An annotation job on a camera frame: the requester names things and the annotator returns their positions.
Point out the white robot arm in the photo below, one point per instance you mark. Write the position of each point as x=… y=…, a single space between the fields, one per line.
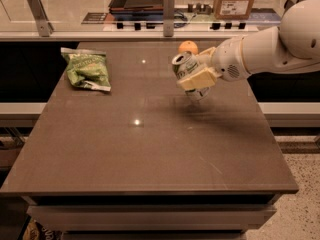
x=292 y=47

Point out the green chip bag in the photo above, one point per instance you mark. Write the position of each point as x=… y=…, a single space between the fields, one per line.
x=87 y=69

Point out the left metal railing post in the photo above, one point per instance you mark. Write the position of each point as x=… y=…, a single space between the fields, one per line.
x=44 y=27

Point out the middle metal railing post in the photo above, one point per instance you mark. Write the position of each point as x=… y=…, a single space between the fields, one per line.
x=168 y=18

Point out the cardboard box with label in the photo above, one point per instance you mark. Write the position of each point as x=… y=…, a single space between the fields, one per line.
x=232 y=9

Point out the snack bag under table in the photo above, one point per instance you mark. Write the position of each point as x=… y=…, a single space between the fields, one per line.
x=36 y=231

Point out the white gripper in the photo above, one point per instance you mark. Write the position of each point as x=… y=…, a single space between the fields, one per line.
x=227 y=61

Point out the orange fruit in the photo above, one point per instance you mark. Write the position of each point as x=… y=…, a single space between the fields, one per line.
x=188 y=46

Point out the green white 7up can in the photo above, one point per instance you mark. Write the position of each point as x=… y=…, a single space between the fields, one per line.
x=183 y=65

